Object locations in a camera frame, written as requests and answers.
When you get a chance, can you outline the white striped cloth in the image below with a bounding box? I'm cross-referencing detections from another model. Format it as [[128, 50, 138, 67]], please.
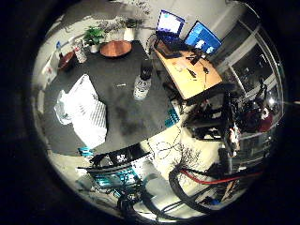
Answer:
[[53, 73, 109, 150]]

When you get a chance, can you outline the teal plastic crate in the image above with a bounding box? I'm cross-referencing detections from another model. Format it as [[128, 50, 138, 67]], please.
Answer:
[[164, 107, 181, 128]]

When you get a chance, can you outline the wooden desk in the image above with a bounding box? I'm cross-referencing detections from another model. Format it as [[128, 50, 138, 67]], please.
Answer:
[[154, 46, 224, 100]]

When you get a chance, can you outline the dark plant in white pot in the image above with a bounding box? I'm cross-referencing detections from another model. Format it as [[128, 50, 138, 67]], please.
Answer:
[[123, 18, 143, 42]]

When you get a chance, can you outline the open laptop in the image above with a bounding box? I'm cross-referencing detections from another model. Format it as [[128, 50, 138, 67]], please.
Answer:
[[155, 8, 187, 45]]

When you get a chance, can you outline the computer monitor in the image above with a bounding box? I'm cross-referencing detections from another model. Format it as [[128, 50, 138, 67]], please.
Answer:
[[183, 21, 223, 56]]

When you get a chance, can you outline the patterned can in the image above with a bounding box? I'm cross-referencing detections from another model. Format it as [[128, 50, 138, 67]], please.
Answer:
[[72, 38, 89, 65]]

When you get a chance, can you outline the green potted plant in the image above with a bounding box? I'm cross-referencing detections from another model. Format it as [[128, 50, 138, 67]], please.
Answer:
[[82, 26, 106, 54]]

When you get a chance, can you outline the white paper sheet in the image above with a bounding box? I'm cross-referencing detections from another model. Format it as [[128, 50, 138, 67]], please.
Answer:
[[41, 52, 59, 84]]

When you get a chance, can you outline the person in red shirt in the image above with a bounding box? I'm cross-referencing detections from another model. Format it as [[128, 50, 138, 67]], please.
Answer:
[[239, 78, 277, 134]]

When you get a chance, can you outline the thick black hose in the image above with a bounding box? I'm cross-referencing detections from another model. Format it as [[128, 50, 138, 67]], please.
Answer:
[[168, 167, 221, 216]]

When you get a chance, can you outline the red cable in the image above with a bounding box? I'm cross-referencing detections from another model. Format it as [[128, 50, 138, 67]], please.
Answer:
[[179, 168, 264, 186]]

